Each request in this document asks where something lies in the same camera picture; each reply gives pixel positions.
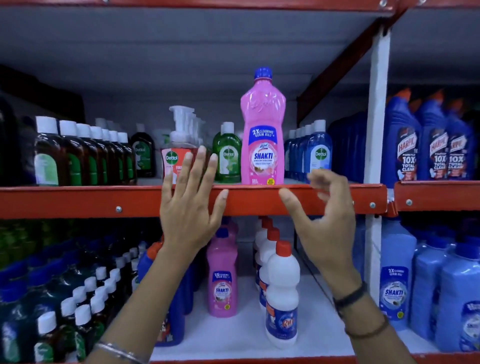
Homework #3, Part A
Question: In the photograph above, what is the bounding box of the person's left hand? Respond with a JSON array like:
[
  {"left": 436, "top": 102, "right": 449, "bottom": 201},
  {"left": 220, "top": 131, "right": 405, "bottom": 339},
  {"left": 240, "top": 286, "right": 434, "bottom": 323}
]
[{"left": 159, "top": 145, "right": 229, "bottom": 260}]

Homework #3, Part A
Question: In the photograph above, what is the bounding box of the person's right hand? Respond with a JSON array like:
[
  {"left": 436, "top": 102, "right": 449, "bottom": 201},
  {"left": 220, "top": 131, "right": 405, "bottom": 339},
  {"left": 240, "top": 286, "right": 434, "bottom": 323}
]
[{"left": 278, "top": 169, "right": 361, "bottom": 292}]

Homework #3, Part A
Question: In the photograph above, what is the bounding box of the person's left forearm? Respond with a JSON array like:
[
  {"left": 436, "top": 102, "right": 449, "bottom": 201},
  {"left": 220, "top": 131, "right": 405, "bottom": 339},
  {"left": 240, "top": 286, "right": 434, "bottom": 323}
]
[{"left": 85, "top": 244, "right": 205, "bottom": 364}]

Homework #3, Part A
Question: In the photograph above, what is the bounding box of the person's right forearm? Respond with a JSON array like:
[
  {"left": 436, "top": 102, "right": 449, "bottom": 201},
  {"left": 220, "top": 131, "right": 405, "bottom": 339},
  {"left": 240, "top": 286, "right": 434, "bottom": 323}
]
[{"left": 324, "top": 277, "right": 417, "bottom": 364}]

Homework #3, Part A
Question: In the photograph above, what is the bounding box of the pink cleaner bottle blue cap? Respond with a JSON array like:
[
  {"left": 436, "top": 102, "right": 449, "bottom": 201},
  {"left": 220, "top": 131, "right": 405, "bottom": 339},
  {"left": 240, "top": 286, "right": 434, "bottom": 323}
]
[
  {"left": 206, "top": 227, "right": 239, "bottom": 319},
  {"left": 240, "top": 67, "right": 286, "bottom": 186},
  {"left": 221, "top": 217, "right": 240, "bottom": 245}
]

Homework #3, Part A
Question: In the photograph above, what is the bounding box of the row of pump soap bottles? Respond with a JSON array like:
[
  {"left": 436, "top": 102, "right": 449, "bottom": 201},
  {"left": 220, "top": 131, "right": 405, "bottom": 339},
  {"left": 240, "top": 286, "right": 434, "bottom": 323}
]
[{"left": 161, "top": 105, "right": 207, "bottom": 185}]

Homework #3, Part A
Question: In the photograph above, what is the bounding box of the white bottle red cap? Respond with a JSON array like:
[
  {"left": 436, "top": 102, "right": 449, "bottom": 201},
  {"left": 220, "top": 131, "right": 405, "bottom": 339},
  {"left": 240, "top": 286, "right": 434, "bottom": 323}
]
[
  {"left": 258, "top": 227, "right": 281, "bottom": 312},
  {"left": 264, "top": 240, "right": 301, "bottom": 350},
  {"left": 253, "top": 217, "right": 274, "bottom": 271}
]

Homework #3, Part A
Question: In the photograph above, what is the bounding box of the small dark bottle green label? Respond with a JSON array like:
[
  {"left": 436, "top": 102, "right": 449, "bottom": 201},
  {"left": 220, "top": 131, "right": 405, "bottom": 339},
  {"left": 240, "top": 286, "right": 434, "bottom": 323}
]
[{"left": 130, "top": 124, "right": 157, "bottom": 178}]

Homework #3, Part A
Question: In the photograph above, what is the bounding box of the row of blue white-capped bottles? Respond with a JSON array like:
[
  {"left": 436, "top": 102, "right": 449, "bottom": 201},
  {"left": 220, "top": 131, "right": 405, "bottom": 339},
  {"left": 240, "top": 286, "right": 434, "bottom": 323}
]
[{"left": 284, "top": 119, "right": 333, "bottom": 184}]

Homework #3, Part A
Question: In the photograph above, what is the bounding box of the light blue cleaner bottle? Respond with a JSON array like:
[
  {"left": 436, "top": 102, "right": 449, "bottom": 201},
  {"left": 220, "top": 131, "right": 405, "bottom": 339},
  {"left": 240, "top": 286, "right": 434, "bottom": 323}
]
[
  {"left": 409, "top": 234, "right": 457, "bottom": 342},
  {"left": 435, "top": 242, "right": 480, "bottom": 353},
  {"left": 379, "top": 219, "right": 418, "bottom": 333},
  {"left": 352, "top": 217, "right": 367, "bottom": 279}
]

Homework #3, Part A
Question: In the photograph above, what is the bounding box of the row of dark blue bottles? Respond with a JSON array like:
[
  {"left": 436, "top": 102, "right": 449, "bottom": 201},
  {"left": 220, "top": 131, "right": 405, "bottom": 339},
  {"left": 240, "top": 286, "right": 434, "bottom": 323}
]
[{"left": 328, "top": 110, "right": 369, "bottom": 184}]

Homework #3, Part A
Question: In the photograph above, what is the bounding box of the dark blue bottle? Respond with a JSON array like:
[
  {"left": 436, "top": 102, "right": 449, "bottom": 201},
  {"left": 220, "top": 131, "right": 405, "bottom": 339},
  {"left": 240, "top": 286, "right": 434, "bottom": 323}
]
[{"left": 182, "top": 259, "right": 196, "bottom": 316}]

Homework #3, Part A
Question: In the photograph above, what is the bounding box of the long red shelf beam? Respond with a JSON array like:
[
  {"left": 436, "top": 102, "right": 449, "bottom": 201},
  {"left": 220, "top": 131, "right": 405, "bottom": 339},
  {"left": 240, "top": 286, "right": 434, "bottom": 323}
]
[{"left": 0, "top": 183, "right": 388, "bottom": 220}]

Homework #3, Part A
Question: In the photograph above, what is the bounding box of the black wristband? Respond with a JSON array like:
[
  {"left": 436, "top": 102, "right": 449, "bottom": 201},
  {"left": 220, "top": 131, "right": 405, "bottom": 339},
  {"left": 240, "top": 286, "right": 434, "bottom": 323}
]
[{"left": 333, "top": 281, "right": 369, "bottom": 318}]

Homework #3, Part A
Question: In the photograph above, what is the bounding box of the blue bottle orange cap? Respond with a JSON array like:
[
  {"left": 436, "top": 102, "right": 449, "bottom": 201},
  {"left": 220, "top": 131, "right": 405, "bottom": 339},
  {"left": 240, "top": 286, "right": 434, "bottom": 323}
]
[{"left": 137, "top": 241, "right": 187, "bottom": 347}]

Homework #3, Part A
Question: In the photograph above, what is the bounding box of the row of brown antiseptic bottles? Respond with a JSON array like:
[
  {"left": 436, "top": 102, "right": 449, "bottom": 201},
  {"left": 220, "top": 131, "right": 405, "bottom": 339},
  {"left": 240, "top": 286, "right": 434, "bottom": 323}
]
[{"left": 33, "top": 115, "right": 137, "bottom": 187}]

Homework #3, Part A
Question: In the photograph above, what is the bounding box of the row of blue orange-capped bottles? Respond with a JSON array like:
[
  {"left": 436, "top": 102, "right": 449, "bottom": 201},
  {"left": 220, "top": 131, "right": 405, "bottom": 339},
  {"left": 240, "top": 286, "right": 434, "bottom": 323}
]
[{"left": 380, "top": 88, "right": 479, "bottom": 188}]

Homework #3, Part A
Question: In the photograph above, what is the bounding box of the short red shelf beam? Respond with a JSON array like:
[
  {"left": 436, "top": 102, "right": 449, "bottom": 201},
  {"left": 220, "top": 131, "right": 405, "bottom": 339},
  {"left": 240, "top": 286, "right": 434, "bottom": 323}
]
[{"left": 393, "top": 180, "right": 480, "bottom": 213}]

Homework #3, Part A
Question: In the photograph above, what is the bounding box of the red slanted rack brace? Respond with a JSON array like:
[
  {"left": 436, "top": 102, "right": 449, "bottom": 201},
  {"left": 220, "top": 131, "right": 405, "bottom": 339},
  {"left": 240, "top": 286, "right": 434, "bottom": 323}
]
[{"left": 296, "top": 7, "right": 410, "bottom": 125}]

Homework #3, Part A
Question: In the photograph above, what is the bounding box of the group of dark white-capped bottles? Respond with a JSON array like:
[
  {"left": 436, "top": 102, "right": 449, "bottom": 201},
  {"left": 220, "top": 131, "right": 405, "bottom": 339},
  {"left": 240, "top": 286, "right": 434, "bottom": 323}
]
[{"left": 34, "top": 242, "right": 149, "bottom": 364}]

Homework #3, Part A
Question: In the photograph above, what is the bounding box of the group of green bottles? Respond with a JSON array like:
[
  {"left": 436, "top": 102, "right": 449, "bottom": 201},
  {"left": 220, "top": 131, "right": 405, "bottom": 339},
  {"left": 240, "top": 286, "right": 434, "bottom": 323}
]
[{"left": 0, "top": 219, "right": 76, "bottom": 271}]

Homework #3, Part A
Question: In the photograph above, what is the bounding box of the red rack beam with bolts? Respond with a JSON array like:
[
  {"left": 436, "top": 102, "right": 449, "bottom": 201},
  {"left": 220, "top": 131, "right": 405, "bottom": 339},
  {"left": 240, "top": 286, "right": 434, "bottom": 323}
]
[{"left": 0, "top": 0, "right": 399, "bottom": 13}]

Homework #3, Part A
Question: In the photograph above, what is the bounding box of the silver bangle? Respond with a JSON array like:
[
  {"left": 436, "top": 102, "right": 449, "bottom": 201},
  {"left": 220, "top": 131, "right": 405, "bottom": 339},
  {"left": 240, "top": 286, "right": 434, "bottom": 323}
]
[{"left": 94, "top": 340, "right": 148, "bottom": 364}]

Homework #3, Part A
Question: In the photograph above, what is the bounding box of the group of blue-capped bottles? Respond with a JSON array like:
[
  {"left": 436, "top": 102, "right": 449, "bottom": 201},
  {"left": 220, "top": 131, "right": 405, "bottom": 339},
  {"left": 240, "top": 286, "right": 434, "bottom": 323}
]
[{"left": 0, "top": 225, "right": 124, "bottom": 364}]

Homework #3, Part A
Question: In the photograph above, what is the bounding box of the white upright rack post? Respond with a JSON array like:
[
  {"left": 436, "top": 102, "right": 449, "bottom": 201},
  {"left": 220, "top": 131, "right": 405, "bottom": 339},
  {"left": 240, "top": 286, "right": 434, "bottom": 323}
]
[{"left": 362, "top": 28, "right": 392, "bottom": 305}]

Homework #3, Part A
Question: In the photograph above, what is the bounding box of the brown thin bracelet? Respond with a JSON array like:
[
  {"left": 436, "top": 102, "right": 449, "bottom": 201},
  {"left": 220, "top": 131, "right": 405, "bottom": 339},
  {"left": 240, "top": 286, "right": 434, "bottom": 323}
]
[{"left": 344, "top": 315, "right": 391, "bottom": 340}]

